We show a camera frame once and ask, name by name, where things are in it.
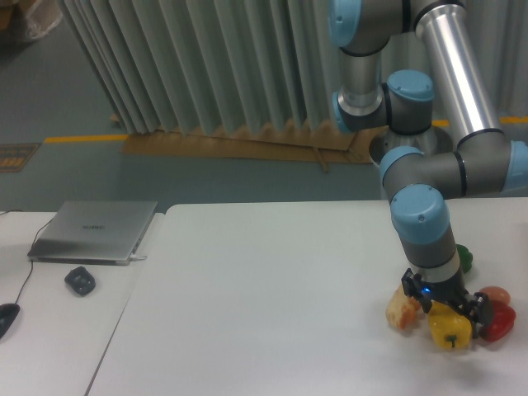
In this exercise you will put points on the silver laptop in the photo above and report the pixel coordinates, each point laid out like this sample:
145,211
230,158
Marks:
93,232

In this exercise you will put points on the red bell pepper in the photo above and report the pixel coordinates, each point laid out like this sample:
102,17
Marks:
504,317

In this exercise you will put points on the yellow bell pepper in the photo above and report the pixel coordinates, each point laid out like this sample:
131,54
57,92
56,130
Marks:
449,329

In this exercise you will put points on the grey pleated curtain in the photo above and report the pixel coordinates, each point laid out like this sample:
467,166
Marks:
210,66

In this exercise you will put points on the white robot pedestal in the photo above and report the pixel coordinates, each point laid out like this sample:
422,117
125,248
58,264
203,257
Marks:
433,141

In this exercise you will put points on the brown cardboard sheet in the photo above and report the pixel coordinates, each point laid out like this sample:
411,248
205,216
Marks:
324,145

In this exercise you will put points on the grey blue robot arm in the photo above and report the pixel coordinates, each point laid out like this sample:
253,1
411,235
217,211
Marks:
418,185

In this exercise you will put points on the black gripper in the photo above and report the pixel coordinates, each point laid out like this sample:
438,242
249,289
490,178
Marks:
450,292

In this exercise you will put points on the brown egg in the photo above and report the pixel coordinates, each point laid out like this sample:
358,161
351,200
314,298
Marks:
497,293

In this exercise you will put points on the green bell pepper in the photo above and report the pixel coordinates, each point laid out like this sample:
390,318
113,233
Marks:
466,258

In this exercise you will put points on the black computer mouse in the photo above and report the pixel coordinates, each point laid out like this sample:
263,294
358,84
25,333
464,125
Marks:
8,315

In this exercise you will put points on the bread roll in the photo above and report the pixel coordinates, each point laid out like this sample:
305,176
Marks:
401,310

